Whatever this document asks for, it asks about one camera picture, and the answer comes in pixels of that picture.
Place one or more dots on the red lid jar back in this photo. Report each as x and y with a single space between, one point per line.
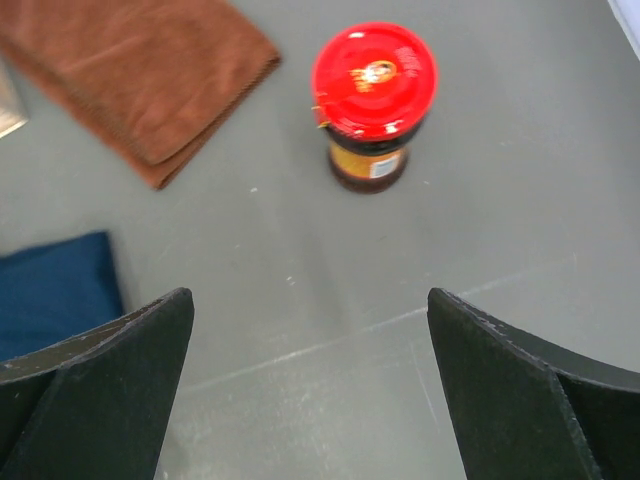
373 86

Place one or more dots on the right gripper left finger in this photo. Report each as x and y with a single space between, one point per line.
97 405

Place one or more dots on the wooden clothes rack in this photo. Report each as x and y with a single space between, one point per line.
12 114

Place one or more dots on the navy blue folded cloth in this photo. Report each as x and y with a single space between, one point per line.
51 292

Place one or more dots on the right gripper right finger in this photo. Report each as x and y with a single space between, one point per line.
525 408

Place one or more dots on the brown folded towel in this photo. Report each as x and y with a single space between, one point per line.
153 80

